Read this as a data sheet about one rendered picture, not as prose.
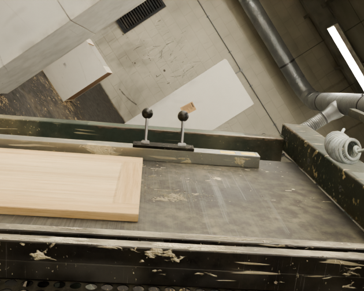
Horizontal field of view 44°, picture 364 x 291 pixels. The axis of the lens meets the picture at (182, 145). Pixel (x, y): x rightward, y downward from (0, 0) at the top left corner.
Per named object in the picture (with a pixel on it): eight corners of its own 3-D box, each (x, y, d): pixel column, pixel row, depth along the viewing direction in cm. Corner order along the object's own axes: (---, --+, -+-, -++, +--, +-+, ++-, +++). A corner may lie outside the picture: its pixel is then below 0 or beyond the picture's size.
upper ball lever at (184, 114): (175, 150, 148) (177, 112, 152) (186, 150, 149) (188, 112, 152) (176, 147, 145) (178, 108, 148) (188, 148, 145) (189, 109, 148)
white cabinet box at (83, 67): (49, 66, 647) (91, 39, 640) (72, 100, 652) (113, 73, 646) (39, 65, 602) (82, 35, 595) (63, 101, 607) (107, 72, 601)
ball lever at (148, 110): (138, 147, 147) (141, 109, 151) (150, 148, 148) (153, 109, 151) (138, 144, 144) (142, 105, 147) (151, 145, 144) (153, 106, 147)
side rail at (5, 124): (-5, 141, 171) (-5, 114, 168) (276, 161, 180) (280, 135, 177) (-11, 145, 165) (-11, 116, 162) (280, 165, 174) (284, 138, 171)
